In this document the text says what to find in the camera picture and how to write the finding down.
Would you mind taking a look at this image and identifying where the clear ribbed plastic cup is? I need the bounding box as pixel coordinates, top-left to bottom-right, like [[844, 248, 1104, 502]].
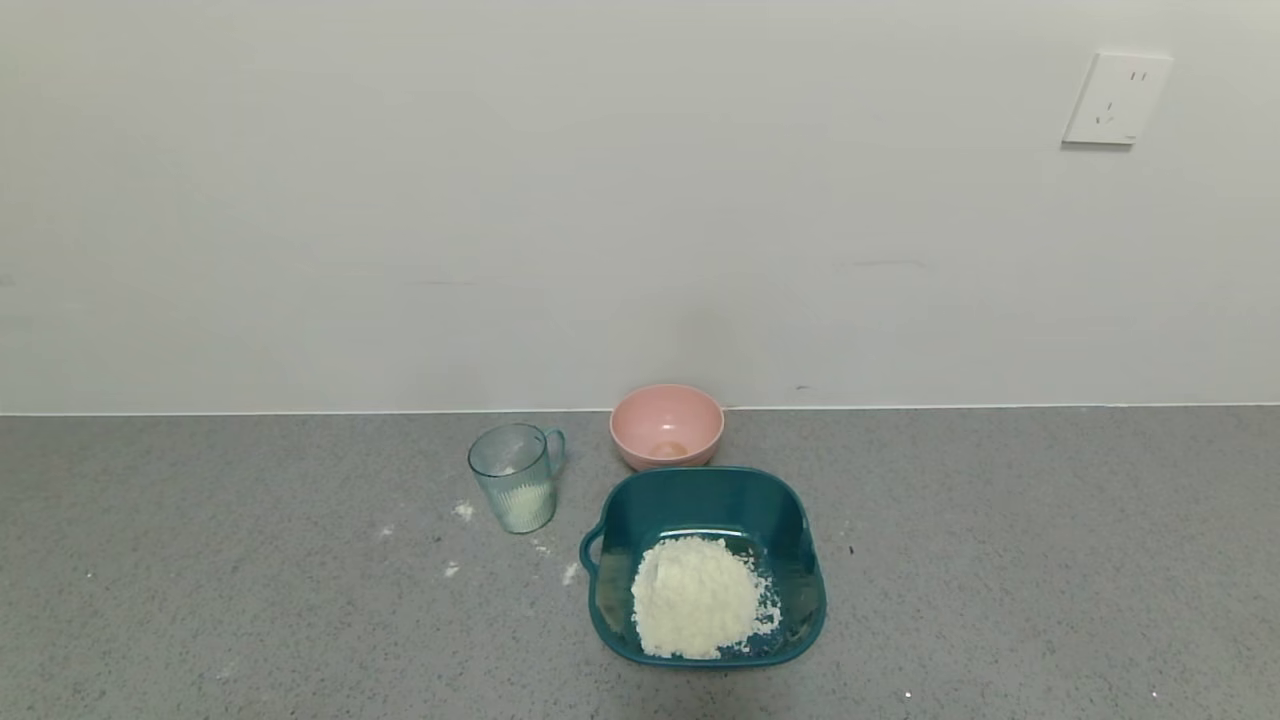
[[467, 423, 566, 535]]

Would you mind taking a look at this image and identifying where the white powder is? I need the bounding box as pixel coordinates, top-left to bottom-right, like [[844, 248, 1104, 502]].
[[630, 535, 783, 661]]

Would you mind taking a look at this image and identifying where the pink bowl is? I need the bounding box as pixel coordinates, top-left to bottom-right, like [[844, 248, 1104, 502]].
[[609, 384, 726, 472]]

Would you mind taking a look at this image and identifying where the teal square plastic tray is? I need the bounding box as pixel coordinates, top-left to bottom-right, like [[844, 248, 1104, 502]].
[[579, 466, 828, 669]]

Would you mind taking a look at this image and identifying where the white wall socket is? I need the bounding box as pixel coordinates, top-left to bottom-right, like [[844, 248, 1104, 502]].
[[1061, 52, 1175, 148]]

